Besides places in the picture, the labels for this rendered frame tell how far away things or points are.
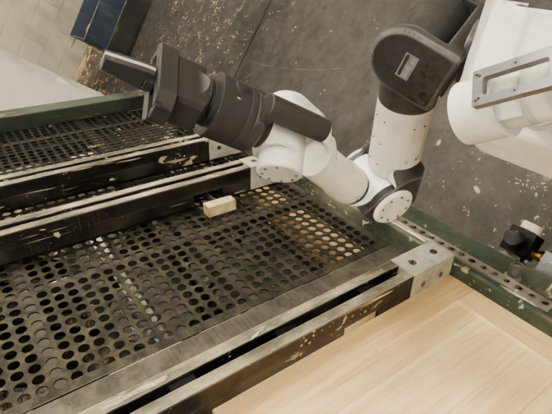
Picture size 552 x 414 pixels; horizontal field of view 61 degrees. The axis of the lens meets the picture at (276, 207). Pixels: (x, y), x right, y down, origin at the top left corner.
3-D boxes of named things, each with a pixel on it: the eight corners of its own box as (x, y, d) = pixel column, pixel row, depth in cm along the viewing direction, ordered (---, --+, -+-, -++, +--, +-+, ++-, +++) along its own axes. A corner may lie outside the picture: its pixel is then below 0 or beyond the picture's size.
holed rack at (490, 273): (555, 305, 86) (556, 303, 85) (546, 312, 84) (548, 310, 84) (168, 85, 199) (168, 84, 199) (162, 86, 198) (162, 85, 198)
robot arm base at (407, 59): (407, 48, 77) (416, -22, 69) (487, 66, 72) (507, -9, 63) (366, 97, 70) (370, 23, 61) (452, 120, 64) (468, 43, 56)
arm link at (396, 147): (388, 164, 95) (408, 68, 78) (426, 209, 87) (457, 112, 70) (338, 181, 92) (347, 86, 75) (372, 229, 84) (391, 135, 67)
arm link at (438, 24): (399, 66, 78) (415, -17, 68) (452, 82, 75) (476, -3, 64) (367, 103, 72) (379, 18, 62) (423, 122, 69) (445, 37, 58)
